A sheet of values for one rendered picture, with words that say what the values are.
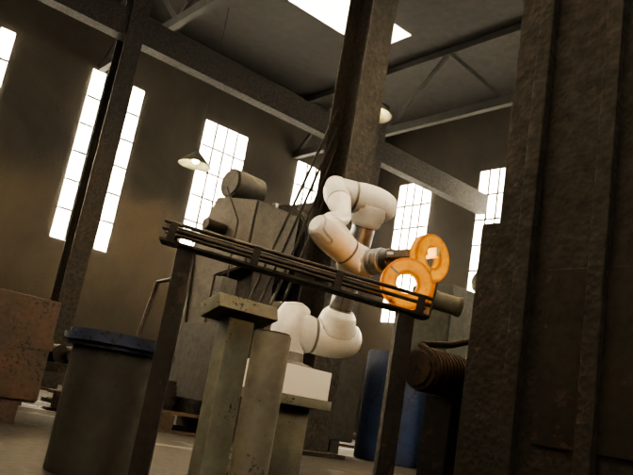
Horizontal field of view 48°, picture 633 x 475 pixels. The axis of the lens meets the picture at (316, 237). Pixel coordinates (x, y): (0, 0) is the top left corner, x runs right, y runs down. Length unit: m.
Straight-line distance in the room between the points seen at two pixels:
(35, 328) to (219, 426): 1.69
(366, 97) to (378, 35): 0.56
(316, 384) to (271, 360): 0.76
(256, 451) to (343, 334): 0.97
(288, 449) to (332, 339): 0.48
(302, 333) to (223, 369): 0.73
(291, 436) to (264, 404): 0.78
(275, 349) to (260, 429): 0.24
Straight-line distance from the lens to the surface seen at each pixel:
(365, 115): 5.78
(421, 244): 2.26
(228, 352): 2.36
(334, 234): 2.40
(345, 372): 5.76
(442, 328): 6.02
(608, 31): 2.01
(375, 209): 2.99
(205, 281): 8.02
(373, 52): 6.01
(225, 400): 2.37
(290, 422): 2.98
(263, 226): 7.74
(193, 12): 12.01
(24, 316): 3.82
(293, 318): 3.01
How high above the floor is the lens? 0.30
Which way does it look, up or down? 14 degrees up
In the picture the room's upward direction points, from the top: 10 degrees clockwise
